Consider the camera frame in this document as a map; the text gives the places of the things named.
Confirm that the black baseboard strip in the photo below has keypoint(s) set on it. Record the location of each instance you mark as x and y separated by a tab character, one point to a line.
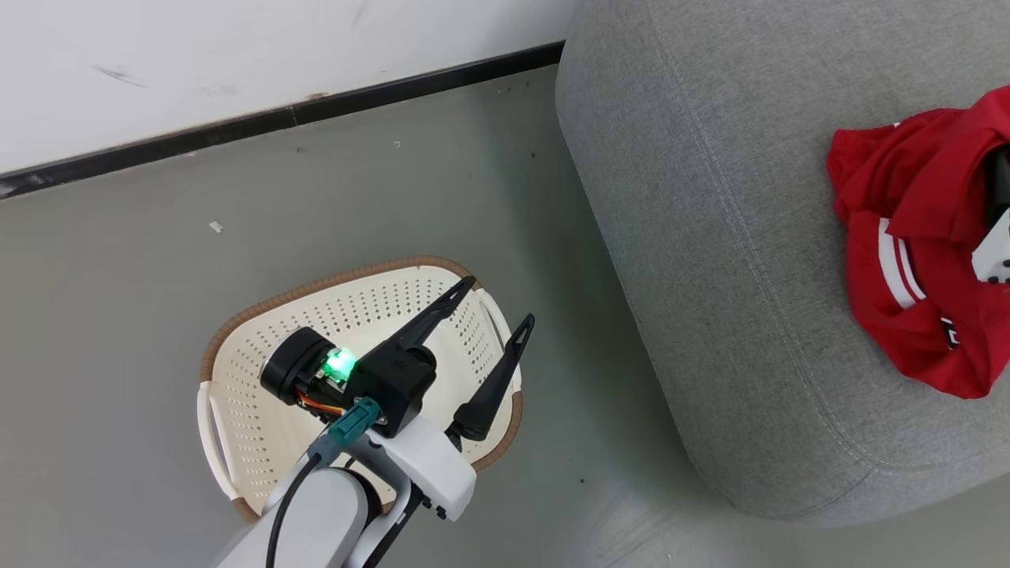
237	122

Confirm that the cream perforated laundry basket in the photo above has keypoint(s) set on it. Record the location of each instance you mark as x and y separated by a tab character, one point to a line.
252	394

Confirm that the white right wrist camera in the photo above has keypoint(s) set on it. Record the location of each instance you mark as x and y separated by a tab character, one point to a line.
996	252

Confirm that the grey fabric sofa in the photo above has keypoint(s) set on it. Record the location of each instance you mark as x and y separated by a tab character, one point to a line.
750	237

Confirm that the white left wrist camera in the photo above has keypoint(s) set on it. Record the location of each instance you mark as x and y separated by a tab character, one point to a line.
430	465

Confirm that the right gripper finger beside camera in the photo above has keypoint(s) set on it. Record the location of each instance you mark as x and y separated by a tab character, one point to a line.
1002	185

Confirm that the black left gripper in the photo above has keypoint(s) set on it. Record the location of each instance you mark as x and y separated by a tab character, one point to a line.
398	386

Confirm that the red garment striped trim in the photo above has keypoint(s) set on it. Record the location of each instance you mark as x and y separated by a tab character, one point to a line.
907	181

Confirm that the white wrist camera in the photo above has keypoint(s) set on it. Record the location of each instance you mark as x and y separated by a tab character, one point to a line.
996	252
430	465

